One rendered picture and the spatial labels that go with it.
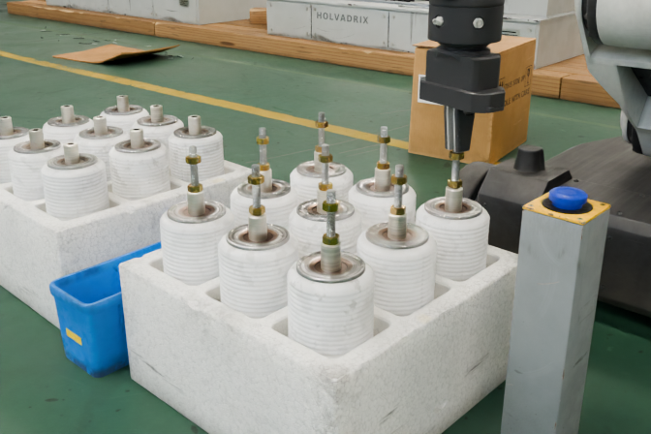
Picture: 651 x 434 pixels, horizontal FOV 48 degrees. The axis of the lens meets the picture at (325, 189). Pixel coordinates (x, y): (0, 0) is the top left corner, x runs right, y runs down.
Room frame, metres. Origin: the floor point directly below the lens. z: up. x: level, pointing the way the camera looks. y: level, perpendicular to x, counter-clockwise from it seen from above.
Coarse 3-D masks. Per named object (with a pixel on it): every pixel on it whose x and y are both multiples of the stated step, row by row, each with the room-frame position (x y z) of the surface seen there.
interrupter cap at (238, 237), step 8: (272, 224) 0.83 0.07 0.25; (232, 232) 0.81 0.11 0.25; (240, 232) 0.81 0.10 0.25; (248, 232) 0.81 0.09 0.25; (272, 232) 0.81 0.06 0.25; (280, 232) 0.81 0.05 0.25; (288, 232) 0.80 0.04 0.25; (232, 240) 0.78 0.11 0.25; (240, 240) 0.78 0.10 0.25; (248, 240) 0.79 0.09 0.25; (264, 240) 0.79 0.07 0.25; (272, 240) 0.79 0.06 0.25; (280, 240) 0.78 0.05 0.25; (288, 240) 0.79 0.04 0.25; (240, 248) 0.77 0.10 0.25; (248, 248) 0.76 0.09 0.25; (256, 248) 0.76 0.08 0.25; (264, 248) 0.76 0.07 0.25; (272, 248) 0.77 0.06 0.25
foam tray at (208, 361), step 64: (512, 256) 0.90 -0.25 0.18; (128, 320) 0.87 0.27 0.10; (192, 320) 0.77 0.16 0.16; (256, 320) 0.73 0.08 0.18; (384, 320) 0.73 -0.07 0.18; (448, 320) 0.75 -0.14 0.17; (192, 384) 0.77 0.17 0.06; (256, 384) 0.69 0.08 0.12; (320, 384) 0.62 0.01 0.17; (384, 384) 0.67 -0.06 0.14; (448, 384) 0.76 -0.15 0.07
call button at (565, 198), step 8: (552, 192) 0.74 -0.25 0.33; (560, 192) 0.74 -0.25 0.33; (568, 192) 0.74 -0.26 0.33; (576, 192) 0.74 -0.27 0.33; (584, 192) 0.74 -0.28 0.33; (552, 200) 0.74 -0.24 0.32; (560, 200) 0.73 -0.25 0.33; (568, 200) 0.72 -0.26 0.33; (576, 200) 0.72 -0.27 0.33; (584, 200) 0.73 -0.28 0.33; (568, 208) 0.73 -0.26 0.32; (576, 208) 0.73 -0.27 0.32
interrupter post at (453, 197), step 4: (448, 188) 0.89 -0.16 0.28; (460, 188) 0.89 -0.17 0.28; (448, 192) 0.89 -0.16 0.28; (452, 192) 0.88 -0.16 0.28; (456, 192) 0.88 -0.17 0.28; (460, 192) 0.88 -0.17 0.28; (448, 196) 0.89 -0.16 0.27; (452, 196) 0.88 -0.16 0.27; (456, 196) 0.88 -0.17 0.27; (460, 196) 0.88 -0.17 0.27; (448, 200) 0.89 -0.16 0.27; (452, 200) 0.88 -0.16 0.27; (456, 200) 0.88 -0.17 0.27; (460, 200) 0.88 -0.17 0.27; (448, 204) 0.89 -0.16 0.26; (452, 204) 0.88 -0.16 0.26; (456, 204) 0.88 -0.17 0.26; (460, 204) 0.88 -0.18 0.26; (448, 208) 0.88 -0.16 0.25; (452, 208) 0.88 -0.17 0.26; (456, 208) 0.88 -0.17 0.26; (460, 208) 0.89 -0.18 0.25
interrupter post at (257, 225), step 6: (252, 216) 0.79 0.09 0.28; (258, 216) 0.79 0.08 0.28; (264, 216) 0.79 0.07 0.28; (252, 222) 0.79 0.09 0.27; (258, 222) 0.79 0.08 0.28; (264, 222) 0.79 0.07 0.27; (252, 228) 0.79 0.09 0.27; (258, 228) 0.79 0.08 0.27; (264, 228) 0.79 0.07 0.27; (252, 234) 0.79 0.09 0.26; (258, 234) 0.79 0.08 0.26; (264, 234) 0.79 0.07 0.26; (252, 240) 0.79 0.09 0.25; (258, 240) 0.79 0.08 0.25
